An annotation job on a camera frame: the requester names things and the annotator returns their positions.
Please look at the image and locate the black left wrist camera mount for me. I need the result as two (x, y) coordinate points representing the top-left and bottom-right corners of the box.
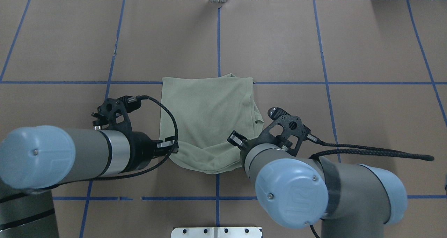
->
(91, 96), (142, 132)

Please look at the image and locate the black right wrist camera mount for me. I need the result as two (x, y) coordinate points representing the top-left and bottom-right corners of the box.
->
(256, 107), (320, 157)

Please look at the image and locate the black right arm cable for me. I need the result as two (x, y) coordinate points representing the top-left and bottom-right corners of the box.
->
(309, 133), (435, 238)

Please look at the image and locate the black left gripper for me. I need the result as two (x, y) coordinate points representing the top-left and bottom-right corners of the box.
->
(127, 132), (179, 172)

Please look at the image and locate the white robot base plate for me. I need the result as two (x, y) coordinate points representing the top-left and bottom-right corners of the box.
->
(170, 226), (263, 238)

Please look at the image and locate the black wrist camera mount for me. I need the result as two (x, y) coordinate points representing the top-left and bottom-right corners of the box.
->
(256, 107), (320, 157)
(91, 96), (142, 132)

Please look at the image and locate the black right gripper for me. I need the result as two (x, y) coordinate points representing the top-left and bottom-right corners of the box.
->
(227, 131), (261, 153)

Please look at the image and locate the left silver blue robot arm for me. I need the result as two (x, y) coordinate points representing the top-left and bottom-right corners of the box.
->
(1, 126), (178, 238)

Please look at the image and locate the olive green long-sleeve shirt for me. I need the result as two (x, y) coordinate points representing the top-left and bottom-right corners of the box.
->
(161, 74), (264, 174)

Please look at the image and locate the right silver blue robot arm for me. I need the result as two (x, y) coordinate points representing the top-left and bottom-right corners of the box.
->
(227, 131), (408, 238)

